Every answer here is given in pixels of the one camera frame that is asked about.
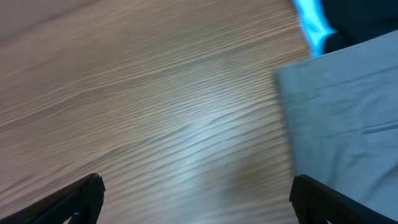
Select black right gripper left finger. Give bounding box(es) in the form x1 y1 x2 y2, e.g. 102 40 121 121
1 173 106 224

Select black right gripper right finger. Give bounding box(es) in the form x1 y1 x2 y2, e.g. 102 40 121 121
289 175 397 224

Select grey shorts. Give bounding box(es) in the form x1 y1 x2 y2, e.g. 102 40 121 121
276 32 397 220

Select light blue garment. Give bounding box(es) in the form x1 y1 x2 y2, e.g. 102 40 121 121
292 0 335 57

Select black t-shirt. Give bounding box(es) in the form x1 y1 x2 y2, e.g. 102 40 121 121
321 0 397 54

